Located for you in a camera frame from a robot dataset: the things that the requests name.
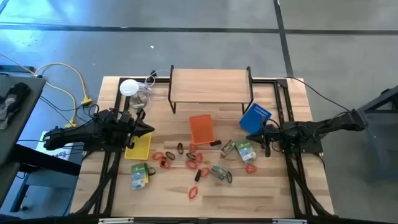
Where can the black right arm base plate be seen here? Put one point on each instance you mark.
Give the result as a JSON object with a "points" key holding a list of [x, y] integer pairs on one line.
{"points": [[311, 148]]}

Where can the dark side table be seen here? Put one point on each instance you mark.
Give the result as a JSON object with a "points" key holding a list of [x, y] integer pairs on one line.
{"points": [[28, 102]]}

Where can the blue plastic basket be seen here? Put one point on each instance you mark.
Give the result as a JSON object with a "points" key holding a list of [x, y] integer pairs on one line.
{"points": [[253, 119]]}

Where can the Crayola crayon box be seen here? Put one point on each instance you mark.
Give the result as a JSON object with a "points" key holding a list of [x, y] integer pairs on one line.
{"points": [[245, 151], [139, 177], [218, 172], [228, 148]]}

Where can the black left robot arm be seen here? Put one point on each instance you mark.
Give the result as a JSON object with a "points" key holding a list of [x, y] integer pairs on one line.
{"points": [[77, 135]]}

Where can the grey black work glove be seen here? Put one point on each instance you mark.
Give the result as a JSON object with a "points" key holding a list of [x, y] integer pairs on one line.
{"points": [[14, 99]]}

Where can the grey metal stand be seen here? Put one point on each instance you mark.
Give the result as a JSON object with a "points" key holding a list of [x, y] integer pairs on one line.
{"points": [[377, 99]]}

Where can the white paper booklet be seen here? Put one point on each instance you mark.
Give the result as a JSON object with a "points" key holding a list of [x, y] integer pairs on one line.
{"points": [[60, 154]]}

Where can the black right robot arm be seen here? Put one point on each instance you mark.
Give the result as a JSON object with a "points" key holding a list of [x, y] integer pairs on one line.
{"points": [[326, 124]]}

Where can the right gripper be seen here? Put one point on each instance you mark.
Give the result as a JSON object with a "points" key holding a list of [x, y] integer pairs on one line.
{"points": [[272, 135]]}

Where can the white mushroom table lamp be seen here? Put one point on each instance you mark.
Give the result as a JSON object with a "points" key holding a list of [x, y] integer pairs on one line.
{"points": [[129, 87]]}

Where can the black aluminium table frame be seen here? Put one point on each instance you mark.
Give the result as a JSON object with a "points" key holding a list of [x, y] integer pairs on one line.
{"points": [[264, 81]]}

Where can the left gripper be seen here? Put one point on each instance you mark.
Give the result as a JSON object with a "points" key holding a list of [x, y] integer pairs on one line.
{"points": [[130, 129]]}

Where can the yellow plastic basket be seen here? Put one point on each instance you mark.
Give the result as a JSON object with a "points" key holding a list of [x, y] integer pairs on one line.
{"points": [[140, 151]]}

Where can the silver frame bracket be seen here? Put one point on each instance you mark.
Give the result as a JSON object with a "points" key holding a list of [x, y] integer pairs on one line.
{"points": [[115, 221], [289, 221]]}

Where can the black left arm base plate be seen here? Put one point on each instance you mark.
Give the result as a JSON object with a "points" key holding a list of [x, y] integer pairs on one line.
{"points": [[99, 149]]}

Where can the wooden shelf riser black legs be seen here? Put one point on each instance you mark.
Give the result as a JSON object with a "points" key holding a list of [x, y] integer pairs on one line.
{"points": [[210, 85]]}

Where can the orange plastic basket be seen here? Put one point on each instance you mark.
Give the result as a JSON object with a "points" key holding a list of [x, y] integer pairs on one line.
{"points": [[202, 129]]}

